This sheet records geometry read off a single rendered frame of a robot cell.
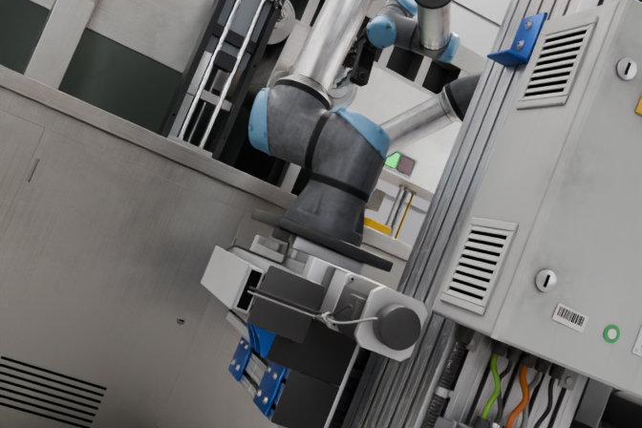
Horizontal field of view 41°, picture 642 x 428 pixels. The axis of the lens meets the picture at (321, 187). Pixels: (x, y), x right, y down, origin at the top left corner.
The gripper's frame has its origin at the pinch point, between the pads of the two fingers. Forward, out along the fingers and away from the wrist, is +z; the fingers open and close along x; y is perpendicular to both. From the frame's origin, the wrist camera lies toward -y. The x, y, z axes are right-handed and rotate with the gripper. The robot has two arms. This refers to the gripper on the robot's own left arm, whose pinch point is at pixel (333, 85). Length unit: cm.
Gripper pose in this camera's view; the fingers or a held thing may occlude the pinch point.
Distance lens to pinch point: 241.1
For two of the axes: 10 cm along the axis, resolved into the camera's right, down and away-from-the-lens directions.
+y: 0.3, -7.7, 6.4
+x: -8.3, -3.7, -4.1
